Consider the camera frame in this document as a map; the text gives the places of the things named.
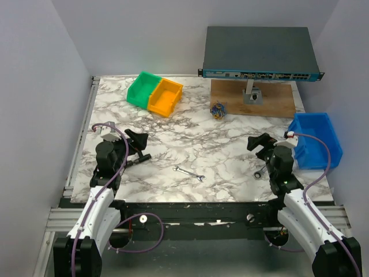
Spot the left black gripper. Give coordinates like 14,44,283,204
105,129,148,171

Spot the silver ratchet wrench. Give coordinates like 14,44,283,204
253,166,267,179

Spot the green plastic bin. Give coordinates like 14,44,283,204
127,72,162,109

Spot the grey metal stand bracket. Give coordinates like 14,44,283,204
242,80,263,105

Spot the grey network switch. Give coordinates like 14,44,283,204
198,26,324,82

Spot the aluminium frame rail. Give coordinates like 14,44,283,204
33,76,101,276

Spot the blue plastic bin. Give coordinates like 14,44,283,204
288,113,342,170

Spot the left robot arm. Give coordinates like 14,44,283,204
53,123,151,276

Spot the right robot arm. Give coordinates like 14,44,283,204
247,131,363,276

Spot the black T-handle tool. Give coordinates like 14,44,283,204
126,151,152,168

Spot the orange plastic bin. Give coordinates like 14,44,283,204
147,78,183,117

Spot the wooden board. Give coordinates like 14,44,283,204
210,79,296,118

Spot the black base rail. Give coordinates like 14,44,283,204
112,200,286,241

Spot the small open-end wrench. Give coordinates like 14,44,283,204
173,166,206,182

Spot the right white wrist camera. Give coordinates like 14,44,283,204
273,131,298,149

